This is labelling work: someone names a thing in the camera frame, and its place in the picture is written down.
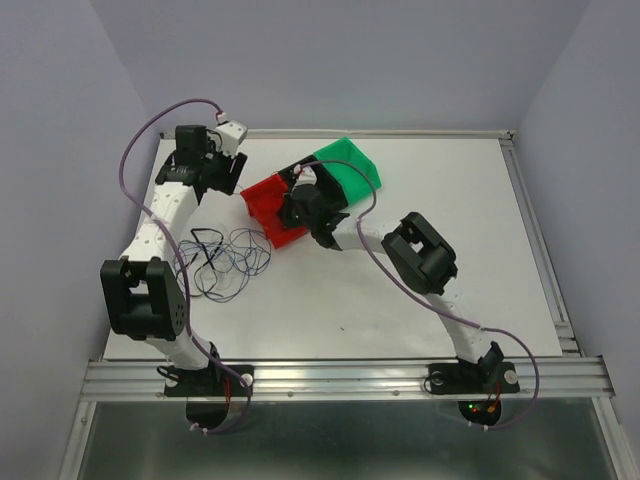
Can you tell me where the blue black wire bundle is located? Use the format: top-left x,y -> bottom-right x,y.
172,227 -> 274,304

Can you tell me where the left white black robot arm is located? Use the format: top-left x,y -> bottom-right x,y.
100,121 -> 247,394

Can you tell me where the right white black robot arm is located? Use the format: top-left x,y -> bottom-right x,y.
279,184 -> 504,393

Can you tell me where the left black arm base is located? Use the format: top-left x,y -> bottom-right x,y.
156,363 -> 255,434

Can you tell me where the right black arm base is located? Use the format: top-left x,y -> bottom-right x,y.
423,361 -> 520,429

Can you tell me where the black plastic bin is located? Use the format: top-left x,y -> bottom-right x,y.
278,155 -> 347,211

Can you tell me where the red plastic bin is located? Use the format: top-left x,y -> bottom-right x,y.
240,173 -> 308,249

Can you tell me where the green plastic bin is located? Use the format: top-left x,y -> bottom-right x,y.
313,137 -> 382,206

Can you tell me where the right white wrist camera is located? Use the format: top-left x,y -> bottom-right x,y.
292,164 -> 317,189

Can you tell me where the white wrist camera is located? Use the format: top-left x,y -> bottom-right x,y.
211,112 -> 248,158
292,164 -> 317,189

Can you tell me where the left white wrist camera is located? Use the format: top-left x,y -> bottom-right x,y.
211,112 -> 248,158

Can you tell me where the back aluminium rail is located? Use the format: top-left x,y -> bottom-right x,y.
159,129 -> 516,141

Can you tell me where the aluminium rail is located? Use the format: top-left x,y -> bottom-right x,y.
499,139 -> 583,357
159,129 -> 516,141
80,357 -> 615,403

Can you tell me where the right side aluminium rail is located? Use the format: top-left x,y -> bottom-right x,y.
499,139 -> 583,357

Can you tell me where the front aluminium rail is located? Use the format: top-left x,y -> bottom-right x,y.
80,357 -> 615,403

